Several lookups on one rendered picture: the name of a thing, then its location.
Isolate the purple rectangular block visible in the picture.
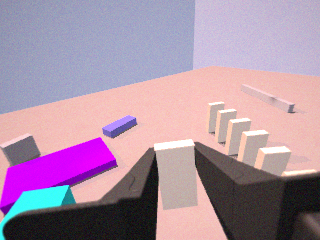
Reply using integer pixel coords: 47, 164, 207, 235
102, 115, 137, 138

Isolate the magenta flat rectangular block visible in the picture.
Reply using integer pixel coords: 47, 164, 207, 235
0, 137, 117, 214

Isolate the cyan rectangular block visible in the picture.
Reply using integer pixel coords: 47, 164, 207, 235
0, 185, 76, 240

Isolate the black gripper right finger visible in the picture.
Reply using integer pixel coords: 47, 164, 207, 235
194, 142, 320, 240

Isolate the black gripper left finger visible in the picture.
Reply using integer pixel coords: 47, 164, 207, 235
2, 147, 159, 240

